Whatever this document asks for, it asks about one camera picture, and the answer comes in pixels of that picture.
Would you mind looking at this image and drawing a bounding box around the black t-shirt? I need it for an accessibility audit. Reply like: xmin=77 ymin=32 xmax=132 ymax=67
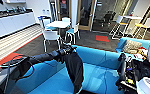
xmin=63 ymin=51 xmax=85 ymax=94

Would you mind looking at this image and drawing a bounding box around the white chair blue seat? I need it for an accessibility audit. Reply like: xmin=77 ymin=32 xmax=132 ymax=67
xmin=64 ymin=23 xmax=82 ymax=45

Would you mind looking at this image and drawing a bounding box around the white round low table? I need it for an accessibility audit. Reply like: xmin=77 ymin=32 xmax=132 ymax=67
xmin=45 ymin=20 xmax=70 ymax=29

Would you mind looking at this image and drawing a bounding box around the blue sofa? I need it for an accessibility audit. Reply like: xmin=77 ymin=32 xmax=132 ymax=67
xmin=10 ymin=44 xmax=125 ymax=94

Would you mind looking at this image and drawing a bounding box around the wooden glass door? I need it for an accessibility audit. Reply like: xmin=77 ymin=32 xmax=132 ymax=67
xmin=56 ymin=0 xmax=71 ymax=20
xmin=76 ymin=0 xmax=97 ymax=32

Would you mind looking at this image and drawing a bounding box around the black office chair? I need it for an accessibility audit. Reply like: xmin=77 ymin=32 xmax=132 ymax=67
xmin=100 ymin=11 xmax=115 ymax=28

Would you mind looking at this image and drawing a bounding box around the blue armchair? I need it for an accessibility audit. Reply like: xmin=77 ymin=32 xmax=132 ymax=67
xmin=115 ymin=36 xmax=150 ymax=54

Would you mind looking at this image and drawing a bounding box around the black equipment cart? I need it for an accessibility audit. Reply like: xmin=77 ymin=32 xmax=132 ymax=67
xmin=114 ymin=52 xmax=150 ymax=94

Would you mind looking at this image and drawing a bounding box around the white bar stool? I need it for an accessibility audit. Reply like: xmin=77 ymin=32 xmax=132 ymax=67
xmin=109 ymin=14 xmax=125 ymax=40

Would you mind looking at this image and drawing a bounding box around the patterned beige cushion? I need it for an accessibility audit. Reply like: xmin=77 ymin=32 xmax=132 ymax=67
xmin=122 ymin=39 xmax=144 ymax=55

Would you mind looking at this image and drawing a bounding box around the white kitchen counter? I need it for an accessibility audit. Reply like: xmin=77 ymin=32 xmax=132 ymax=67
xmin=0 ymin=11 xmax=37 ymax=43

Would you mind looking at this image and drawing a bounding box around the white rectangular high table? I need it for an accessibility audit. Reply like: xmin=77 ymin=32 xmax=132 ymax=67
xmin=122 ymin=14 xmax=142 ymax=20

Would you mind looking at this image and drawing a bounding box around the orange yellow bag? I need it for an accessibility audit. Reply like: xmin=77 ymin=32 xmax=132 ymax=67
xmin=136 ymin=46 xmax=149 ymax=60

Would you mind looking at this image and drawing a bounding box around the yellow bar stool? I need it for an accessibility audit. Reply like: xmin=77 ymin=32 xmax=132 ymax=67
xmin=132 ymin=17 xmax=150 ymax=40

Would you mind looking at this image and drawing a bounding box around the white cylindrical device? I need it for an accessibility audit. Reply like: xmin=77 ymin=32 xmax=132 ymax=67
xmin=135 ymin=76 xmax=150 ymax=94

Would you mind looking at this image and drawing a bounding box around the blue frame chair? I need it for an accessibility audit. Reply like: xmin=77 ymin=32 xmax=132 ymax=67
xmin=37 ymin=14 xmax=53 ymax=30

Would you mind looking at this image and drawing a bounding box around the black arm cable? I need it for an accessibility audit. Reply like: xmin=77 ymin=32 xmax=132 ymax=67
xmin=2 ymin=54 xmax=35 ymax=94

